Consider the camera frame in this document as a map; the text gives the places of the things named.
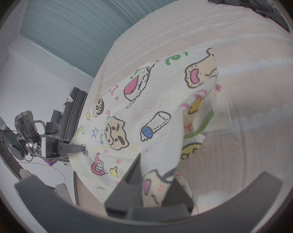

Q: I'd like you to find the black chair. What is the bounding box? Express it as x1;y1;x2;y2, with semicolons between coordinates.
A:
51;86;88;143

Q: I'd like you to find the blue-green curtain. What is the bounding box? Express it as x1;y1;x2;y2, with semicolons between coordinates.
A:
19;0;224;78

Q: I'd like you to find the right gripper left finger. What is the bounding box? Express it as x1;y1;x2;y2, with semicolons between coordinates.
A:
104;152;144;216

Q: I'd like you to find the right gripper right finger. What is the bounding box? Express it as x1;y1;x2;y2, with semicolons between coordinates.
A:
162;176;195;215

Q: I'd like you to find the white printed pyjama top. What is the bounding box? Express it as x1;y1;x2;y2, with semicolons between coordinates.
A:
68;48;232;208

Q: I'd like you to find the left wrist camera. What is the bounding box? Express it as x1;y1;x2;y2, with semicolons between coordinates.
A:
45;122;61;136

